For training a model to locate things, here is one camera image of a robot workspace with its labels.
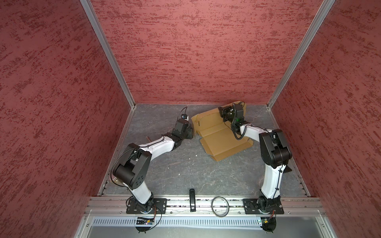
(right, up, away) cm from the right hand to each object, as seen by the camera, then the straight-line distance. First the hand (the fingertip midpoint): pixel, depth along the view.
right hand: (216, 107), depth 97 cm
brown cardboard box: (+1, -20, +3) cm, 21 cm away
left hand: (-18, -16, -4) cm, 25 cm away
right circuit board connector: (+22, -59, -27) cm, 69 cm away
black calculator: (+40, -38, -12) cm, 56 cm away
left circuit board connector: (-41, -59, -25) cm, 76 cm away
